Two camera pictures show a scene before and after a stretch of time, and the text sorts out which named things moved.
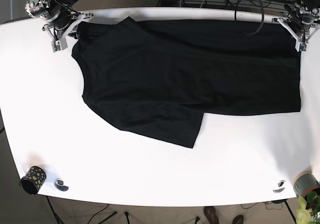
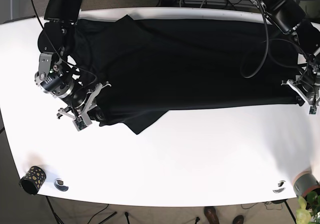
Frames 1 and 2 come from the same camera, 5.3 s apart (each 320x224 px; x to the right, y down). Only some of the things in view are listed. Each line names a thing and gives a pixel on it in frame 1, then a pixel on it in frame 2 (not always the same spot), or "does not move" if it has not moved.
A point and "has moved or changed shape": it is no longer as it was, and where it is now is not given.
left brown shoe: [210, 212] does not move
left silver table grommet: [59, 183] does not move
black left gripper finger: [75, 35] → [96, 113]
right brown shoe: [238, 219] does not move
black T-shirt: [159, 78] has moved or changed shape
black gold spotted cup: [34, 178] does not move
